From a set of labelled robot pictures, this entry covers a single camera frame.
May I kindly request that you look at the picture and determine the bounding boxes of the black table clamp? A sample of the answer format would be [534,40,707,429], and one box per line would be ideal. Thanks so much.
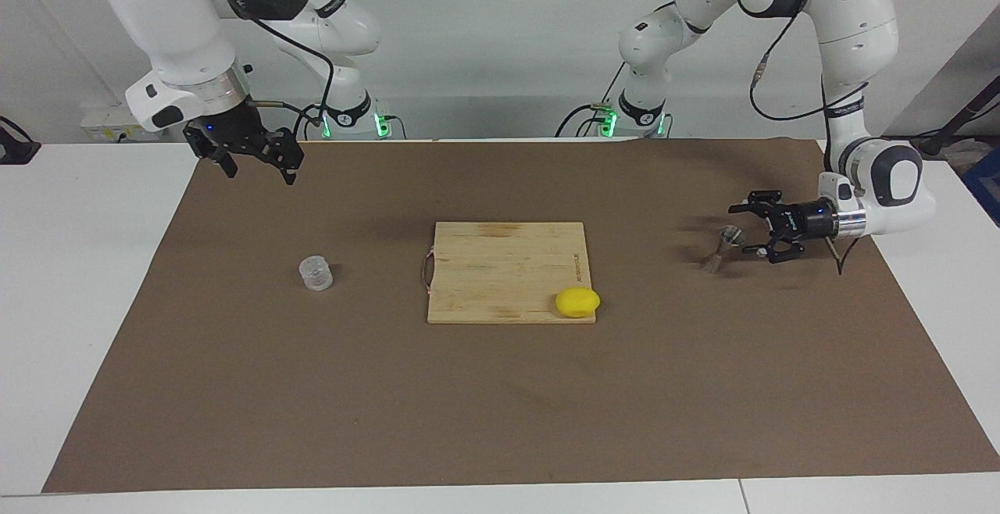
[0,116,41,165]

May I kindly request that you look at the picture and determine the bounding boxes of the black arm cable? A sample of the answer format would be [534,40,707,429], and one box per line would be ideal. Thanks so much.
[202,0,337,128]
[672,0,870,277]

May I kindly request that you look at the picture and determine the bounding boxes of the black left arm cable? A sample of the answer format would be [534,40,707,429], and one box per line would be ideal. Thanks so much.
[672,0,870,277]

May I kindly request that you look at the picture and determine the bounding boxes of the white power strip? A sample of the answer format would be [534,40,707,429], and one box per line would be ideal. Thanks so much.
[80,104,149,142]

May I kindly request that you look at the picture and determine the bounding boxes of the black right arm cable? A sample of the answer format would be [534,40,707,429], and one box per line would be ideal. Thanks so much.
[202,0,337,128]

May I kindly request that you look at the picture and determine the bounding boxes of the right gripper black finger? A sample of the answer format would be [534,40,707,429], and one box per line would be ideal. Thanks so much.
[205,143,239,179]
[262,130,304,185]

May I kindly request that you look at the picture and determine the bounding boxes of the steel double jigger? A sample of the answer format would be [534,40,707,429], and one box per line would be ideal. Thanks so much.
[701,225,745,274]

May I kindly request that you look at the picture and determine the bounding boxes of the small clear plastic cup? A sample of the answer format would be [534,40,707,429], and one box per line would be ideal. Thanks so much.
[298,255,334,291]

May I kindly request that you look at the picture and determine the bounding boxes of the black stand leg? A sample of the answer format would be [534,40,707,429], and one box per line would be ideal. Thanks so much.
[910,77,1000,159]

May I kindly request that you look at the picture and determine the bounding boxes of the large brown table mat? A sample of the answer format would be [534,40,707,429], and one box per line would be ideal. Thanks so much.
[41,137,1000,494]

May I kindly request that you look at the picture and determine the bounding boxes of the blue box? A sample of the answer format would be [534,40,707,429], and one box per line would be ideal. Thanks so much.
[962,147,1000,226]

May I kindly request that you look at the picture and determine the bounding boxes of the bamboo cutting board with handle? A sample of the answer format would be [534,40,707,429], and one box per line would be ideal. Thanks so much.
[422,222,597,325]

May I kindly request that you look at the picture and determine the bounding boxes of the black left base cables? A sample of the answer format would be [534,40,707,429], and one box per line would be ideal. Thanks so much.
[555,69,630,138]

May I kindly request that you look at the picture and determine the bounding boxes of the yellow lemon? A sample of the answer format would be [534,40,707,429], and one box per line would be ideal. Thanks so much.
[555,287,602,319]

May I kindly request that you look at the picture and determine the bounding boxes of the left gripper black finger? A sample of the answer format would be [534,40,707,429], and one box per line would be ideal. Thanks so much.
[742,237,805,265]
[729,190,782,218]

